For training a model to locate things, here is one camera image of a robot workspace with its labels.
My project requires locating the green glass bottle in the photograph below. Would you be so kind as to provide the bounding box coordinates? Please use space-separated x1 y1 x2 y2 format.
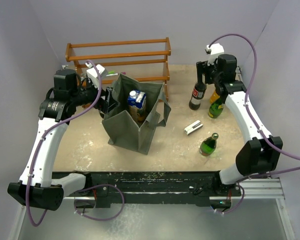
208 97 224 119
199 132 219 156

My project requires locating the orange soda plastic bottle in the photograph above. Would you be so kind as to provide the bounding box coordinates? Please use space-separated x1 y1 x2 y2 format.
209 90 220 104

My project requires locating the white stapler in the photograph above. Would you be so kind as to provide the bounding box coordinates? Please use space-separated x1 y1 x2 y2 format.
184 120 203 136

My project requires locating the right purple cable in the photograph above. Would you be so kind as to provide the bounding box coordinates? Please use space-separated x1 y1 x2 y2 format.
208 33 300 216

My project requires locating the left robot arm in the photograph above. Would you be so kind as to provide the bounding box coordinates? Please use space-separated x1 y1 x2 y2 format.
7 69 118 211

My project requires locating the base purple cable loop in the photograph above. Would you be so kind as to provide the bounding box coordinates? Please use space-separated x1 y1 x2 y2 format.
73 183 126 222

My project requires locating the green glass bottle rear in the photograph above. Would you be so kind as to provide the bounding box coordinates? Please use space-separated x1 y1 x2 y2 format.
208 97 224 119

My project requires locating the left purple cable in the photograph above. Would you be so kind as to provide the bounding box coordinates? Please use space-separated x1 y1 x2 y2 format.
24 59 102 227

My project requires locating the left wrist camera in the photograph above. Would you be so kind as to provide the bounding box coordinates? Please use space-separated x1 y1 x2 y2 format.
85 61 108 88

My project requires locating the green canvas bag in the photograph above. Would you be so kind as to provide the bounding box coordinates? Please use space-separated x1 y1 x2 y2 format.
102 74 171 155

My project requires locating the green glass bottle front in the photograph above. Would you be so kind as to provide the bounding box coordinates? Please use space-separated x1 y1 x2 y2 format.
199 132 219 156

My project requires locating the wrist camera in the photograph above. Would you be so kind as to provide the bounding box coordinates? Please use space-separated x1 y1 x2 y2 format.
205 43 224 66
85 61 108 88

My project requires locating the blue juice carton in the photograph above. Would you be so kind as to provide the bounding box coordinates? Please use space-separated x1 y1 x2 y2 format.
127 90 147 123

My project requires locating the cola glass bottle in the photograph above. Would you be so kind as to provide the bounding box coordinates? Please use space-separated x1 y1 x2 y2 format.
188 82 207 110

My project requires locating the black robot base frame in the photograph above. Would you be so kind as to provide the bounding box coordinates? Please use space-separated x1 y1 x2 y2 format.
52 170 243 208

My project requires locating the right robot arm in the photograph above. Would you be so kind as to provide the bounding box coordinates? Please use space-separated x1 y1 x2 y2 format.
196 53 283 196

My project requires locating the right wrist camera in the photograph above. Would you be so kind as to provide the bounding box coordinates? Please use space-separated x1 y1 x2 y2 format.
205 43 224 66

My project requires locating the wooden shelf rack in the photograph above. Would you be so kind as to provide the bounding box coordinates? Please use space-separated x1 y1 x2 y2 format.
65 37 172 100

